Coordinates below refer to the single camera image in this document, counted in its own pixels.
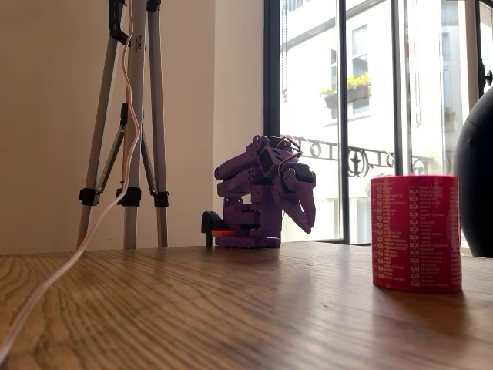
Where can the purple gripper black servo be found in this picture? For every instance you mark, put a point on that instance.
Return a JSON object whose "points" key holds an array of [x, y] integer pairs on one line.
{"points": [[297, 190]]}

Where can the purple robot arm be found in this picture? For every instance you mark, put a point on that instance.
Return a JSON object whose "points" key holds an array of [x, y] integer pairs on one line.
{"points": [[265, 200]]}

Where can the red cup with white print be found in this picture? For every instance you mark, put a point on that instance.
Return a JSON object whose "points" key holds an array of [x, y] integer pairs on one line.
{"points": [[416, 235]]}

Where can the ornate iron balcony railing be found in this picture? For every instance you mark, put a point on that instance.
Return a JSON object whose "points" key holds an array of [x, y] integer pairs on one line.
{"points": [[358, 160]]}

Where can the black orange table clamp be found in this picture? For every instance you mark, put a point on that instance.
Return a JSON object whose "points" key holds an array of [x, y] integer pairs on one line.
{"points": [[211, 223]]}

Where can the flower box with yellow flowers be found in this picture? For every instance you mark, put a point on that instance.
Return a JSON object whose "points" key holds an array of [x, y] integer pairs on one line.
{"points": [[356, 91]]}

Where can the person in black clothes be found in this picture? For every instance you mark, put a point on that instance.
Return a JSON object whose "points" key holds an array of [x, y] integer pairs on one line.
{"points": [[477, 173]]}

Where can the dark window frame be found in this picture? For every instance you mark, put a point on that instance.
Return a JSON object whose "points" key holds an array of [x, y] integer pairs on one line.
{"points": [[272, 115]]}

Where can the grey camera tripod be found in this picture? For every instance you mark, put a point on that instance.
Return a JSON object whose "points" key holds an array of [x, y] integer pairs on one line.
{"points": [[135, 115]]}

